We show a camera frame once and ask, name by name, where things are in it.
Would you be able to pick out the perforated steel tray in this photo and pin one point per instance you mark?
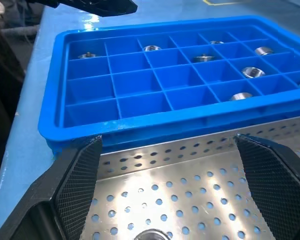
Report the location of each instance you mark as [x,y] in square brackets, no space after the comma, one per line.
[180,190]

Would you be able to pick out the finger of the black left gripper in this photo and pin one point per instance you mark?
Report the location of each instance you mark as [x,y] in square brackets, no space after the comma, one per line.
[100,6]

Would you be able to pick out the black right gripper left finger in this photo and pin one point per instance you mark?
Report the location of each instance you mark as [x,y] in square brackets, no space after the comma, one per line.
[75,190]

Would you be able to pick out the blue compartment tray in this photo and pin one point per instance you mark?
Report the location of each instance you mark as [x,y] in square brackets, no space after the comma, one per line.
[130,100]

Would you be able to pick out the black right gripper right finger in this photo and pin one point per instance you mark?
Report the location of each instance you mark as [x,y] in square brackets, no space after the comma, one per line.
[272,182]

